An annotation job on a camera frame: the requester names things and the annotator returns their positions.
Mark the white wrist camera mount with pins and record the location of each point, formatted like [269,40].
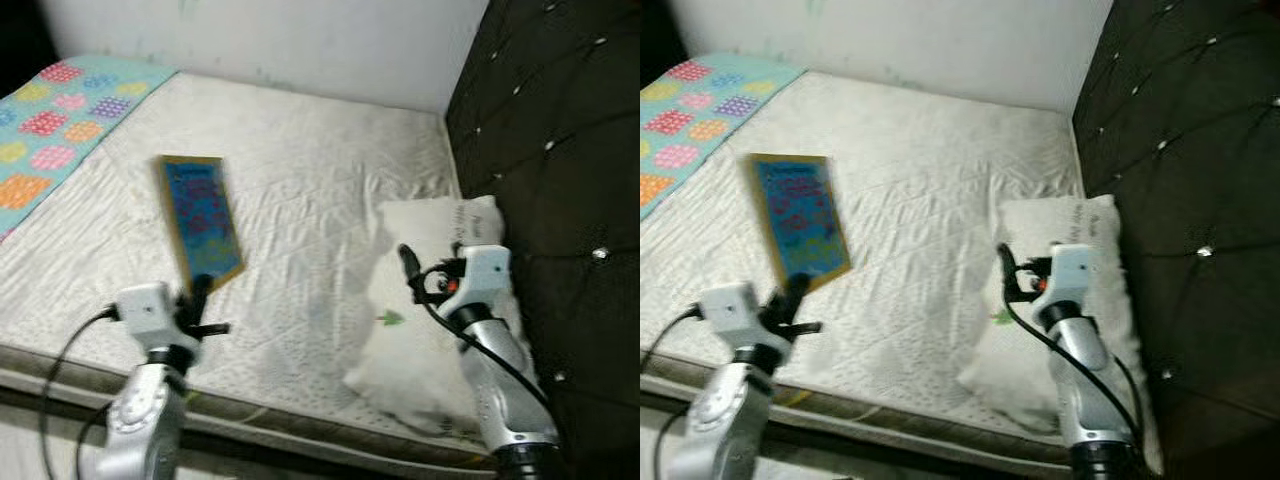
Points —
[145,312]
[730,312]
[485,275]
[1068,270]

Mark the teal blanket with colourful shapes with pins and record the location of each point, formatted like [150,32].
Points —
[60,130]
[700,120]

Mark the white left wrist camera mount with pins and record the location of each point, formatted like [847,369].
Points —
[730,312]
[145,312]

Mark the white quilted mattress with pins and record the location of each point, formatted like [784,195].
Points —
[920,200]
[300,200]

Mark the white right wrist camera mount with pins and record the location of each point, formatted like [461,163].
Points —
[1068,270]
[485,275]

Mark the blue yellow-bordered children's book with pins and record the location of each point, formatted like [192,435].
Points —
[800,215]
[200,215]

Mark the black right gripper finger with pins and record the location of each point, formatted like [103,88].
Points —
[1006,265]
[408,265]

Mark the black tufted headboard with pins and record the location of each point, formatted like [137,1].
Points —
[560,150]
[1190,150]

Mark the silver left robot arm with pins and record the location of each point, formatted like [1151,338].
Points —
[725,420]
[140,420]

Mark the white pillow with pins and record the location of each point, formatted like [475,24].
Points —
[410,350]
[1010,360]

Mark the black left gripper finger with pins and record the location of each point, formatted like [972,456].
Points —
[792,293]
[200,295]

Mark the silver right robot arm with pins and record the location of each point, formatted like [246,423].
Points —
[500,400]
[1090,400]

